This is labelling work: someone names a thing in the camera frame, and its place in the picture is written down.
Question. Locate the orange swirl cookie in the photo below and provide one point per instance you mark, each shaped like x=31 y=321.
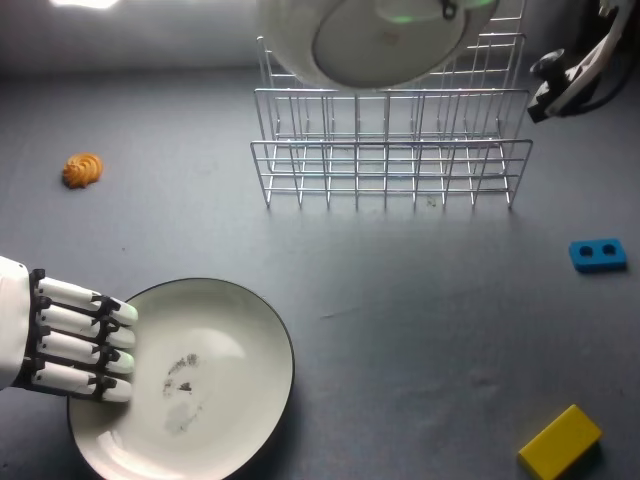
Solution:
x=82 y=171

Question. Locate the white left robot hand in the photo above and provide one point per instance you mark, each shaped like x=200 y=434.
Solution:
x=65 y=330

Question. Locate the white plate with black rim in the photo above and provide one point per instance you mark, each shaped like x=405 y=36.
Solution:
x=210 y=360

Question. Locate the white plate with barcode sticker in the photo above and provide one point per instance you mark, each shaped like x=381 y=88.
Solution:
x=375 y=45

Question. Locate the blue block with two holes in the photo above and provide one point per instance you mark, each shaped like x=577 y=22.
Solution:
x=597 y=265

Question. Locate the yellow rectangular block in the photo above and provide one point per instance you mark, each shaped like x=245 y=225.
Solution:
x=560 y=445

